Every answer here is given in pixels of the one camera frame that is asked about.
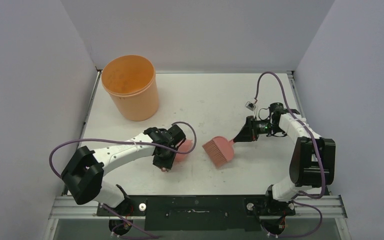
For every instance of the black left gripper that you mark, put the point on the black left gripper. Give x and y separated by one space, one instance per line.
161 164

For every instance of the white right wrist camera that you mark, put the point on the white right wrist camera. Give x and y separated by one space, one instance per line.
250 105

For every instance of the pink plastic dustpan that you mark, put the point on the pink plastic dustpan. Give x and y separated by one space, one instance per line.
184 147

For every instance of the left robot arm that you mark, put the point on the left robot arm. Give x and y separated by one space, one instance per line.
84 173

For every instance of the orange plastic bucket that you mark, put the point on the orange plastic bucket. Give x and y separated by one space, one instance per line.
130 81

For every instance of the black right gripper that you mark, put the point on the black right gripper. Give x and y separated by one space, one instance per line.
249 128

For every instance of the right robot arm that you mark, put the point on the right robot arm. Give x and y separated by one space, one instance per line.
312 165

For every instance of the pink hand brush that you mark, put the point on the pink hand brush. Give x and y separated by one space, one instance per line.
219 150

